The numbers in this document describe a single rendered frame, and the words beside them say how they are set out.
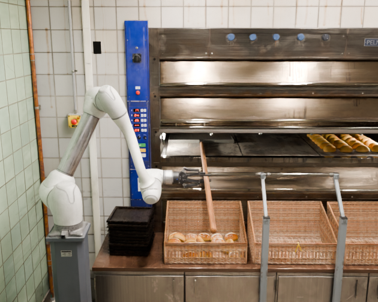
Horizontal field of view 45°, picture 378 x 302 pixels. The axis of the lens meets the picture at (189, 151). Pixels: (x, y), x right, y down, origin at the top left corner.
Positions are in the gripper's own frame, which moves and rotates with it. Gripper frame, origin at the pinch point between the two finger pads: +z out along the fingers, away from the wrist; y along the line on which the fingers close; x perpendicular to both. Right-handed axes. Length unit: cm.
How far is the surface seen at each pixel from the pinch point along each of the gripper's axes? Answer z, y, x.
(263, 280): 38, 67, 6
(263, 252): 37, 48, 6
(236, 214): 25, 44, -48
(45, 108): -114, -34, -55
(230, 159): 20, 3, -54
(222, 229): 15, 55, -45
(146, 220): -40, 37, -20
